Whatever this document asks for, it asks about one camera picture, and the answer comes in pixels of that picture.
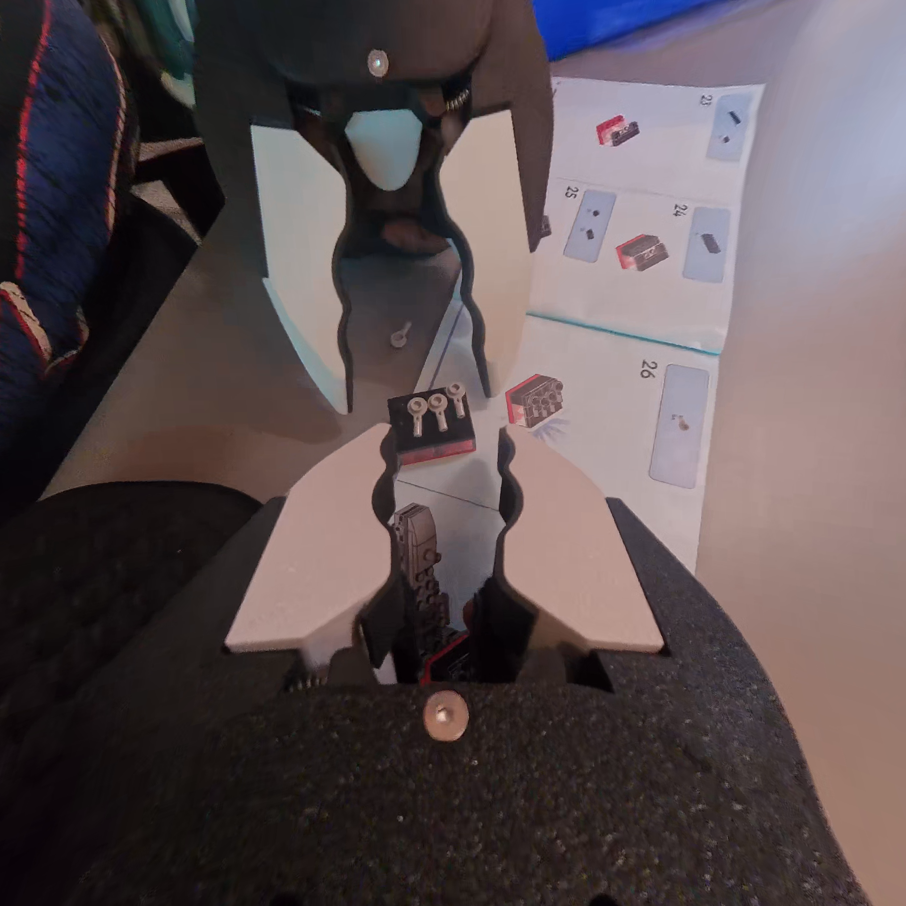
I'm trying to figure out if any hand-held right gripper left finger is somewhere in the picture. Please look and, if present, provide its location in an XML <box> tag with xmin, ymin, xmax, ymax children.
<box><xmin>225</xmin><ymin>423</ymin><xmax>410</xmax><ymax>685</ymax></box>

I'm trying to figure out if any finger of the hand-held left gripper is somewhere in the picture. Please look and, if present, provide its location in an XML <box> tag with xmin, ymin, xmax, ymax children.
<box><xmin>439</xmin><ymin>109</ymin><xmax>533</xmax><ymax>399</ymax></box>
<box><xmin>250</xmin><ymin>120</ymin><xmax>355</xmax><ymax>415</ymax></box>

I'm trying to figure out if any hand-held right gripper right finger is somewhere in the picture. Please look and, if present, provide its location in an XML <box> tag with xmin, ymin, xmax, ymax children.
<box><xmin>480</xmin><ymin>425</ymin><xmax>666</xmax><ymax>684</ymax></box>

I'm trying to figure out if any black toy brick block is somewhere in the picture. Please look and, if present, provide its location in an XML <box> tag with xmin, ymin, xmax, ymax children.
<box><xmin>387</xmin><ymin>384</ymin><xmax>477</xmax><ymax>468</ymax></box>

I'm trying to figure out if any step-page instruction booklet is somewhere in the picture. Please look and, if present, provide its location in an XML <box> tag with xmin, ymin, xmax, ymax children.
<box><xmin>391</xmin><ymin>76</ymin><xmax>767</xmax><ymax>684</ymax></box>

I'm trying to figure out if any black mesh cushion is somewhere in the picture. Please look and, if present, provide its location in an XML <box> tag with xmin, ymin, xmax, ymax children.
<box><xmin>0</xmin><ymin>481</ymin><xmax>284</xmax><ymax>906</ymax></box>

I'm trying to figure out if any large blue plastic bin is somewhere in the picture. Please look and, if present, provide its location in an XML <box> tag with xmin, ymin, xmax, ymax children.
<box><xmin>531</xmin><ymin>0</ymin><xmax>719</xmax><ymax>61</ymax></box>

